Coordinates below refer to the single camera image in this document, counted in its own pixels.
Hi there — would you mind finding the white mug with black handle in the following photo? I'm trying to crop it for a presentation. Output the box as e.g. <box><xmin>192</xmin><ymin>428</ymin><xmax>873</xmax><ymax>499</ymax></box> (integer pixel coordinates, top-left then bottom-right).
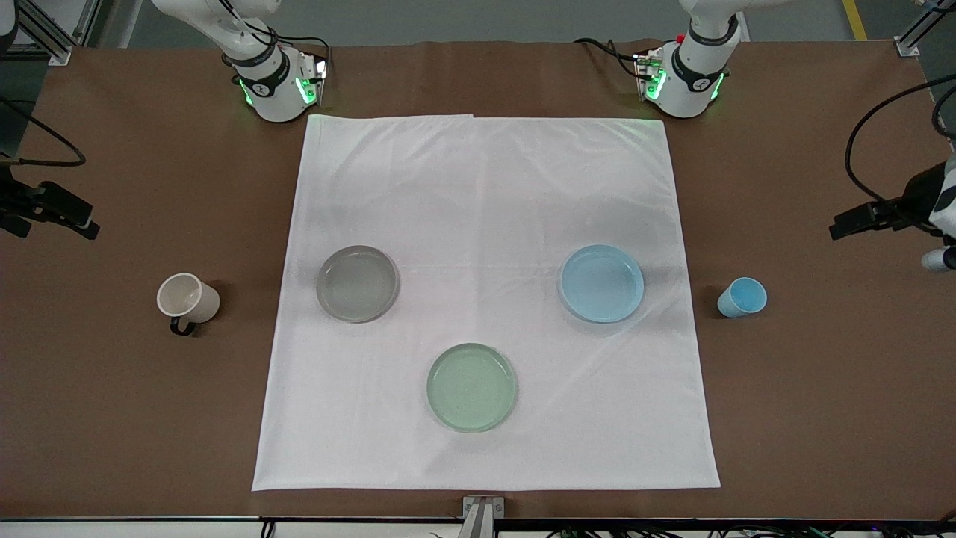
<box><xmin>156</xmin><ymin>273</ymin><xmax>222</xmax><ymax>338</ymax></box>

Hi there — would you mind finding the black left arm wrist cable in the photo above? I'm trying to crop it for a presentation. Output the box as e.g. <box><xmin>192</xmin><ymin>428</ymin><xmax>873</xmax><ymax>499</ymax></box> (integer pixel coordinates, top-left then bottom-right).
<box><xmin>845</xmin><ymin>73</ymin><xmax>956</xmax><ymax>219</ymax></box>

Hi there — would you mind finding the green round plate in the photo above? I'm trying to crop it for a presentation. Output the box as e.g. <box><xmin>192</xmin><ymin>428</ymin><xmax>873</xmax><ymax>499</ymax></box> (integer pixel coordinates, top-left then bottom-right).
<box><xmin>426</xmin><ymin>342</ymin><xmax>519</xmax><ymax>433</ymax></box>

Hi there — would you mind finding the aluminium frame extrusion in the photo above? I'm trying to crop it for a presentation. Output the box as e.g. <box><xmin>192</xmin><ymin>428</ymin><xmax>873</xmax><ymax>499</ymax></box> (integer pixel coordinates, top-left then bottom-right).
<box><xmin>13</xmin><ymin>0</ymin><xmax>75</xmax><ymax>67</ymax></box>
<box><xmin>894</xmin><ymin>0</ymin><xmax>956</xmax><ymax>58</ymax></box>

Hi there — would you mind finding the black arm base cable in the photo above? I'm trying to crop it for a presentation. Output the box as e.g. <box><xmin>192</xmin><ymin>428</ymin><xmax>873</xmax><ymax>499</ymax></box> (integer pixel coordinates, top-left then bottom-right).
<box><xmin>573</xmin><ymin>37</ymin><xmax>645</xmax><ymax>80</ymax></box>
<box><xmin>218</xmin><ymin>0</ymin><xmax>333</xmax><ymax>69</ymax></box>

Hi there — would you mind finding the blue cup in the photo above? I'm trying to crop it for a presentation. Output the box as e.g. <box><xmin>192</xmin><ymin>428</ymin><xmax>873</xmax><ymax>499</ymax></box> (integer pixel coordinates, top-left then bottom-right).
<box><xmin>717</xmin><ymin>276</ymin><xmax>769</xmax><ymax>319</ymax></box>

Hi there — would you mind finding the black right arm base cable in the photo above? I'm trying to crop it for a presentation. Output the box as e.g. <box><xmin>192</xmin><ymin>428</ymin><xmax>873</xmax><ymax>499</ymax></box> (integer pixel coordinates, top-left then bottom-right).
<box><xmin>218</xmin><ymin>0</ymin><xmax>333</xmax><ymax>69</ymax></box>

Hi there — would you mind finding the blue round plate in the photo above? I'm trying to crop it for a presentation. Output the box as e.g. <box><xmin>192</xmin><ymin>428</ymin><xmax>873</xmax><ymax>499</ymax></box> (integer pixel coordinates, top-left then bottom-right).
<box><xmin>559</xmin><ymin>244</ymin><xmax>646</xmax><ymax>324</ymax></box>

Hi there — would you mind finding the white square cloth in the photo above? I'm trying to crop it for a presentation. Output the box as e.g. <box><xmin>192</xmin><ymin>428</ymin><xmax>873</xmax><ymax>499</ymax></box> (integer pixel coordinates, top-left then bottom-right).
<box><xmin>252</xmin><ymin>114</ymin><xmax>721</xmax><ymax>492</ymax></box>

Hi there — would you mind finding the gray round plate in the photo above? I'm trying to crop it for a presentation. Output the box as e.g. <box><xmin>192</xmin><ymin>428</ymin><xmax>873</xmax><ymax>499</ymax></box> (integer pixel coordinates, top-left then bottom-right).
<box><xmin>315</xmin><ymin>244</ymin><xmax>400</xmax><ymax>324</ymax></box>

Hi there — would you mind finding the black left arm base cable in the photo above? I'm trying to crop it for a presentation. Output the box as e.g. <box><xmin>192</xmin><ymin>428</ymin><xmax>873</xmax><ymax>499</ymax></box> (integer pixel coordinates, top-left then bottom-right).
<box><xmin>573</xmin><ymin>37</ymin><xmax>645</xmax><ymax>80</ymax></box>

